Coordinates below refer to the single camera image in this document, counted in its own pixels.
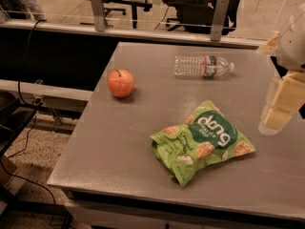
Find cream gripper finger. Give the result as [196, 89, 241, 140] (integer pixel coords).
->
[256, 31, 279, 55]
[262, 72, 305, 132]

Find clear plastic water bottle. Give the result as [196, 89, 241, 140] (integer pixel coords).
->
[174, 55, 234, 78]

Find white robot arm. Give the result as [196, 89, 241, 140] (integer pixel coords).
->
[258, 4, 305, 135]

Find green rice chip bag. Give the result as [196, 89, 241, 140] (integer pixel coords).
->
[151, 100, 255, 187]

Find black office chair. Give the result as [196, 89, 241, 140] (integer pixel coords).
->
[163, 0, 240, 35]

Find red yellow apple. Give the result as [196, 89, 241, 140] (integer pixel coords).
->
[107, 70, 134, 98]

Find black tray stand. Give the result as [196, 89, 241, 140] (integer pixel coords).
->
[0, 91, 36, 157]

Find right metal rail bracket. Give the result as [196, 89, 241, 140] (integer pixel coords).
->
[211, 0, 230, 42]

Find metal rail bracket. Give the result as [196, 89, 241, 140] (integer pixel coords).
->
[211, 0, 230, 42]
[90, 0, 107, 31]

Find left metal rail bracket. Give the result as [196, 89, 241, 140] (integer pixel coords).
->
[90, 0, 107, 31]

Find black power cable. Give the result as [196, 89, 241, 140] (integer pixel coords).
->
[0, 18, 65, 227]

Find grey table frame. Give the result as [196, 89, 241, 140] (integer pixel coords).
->
[66, 191, 305, 229]

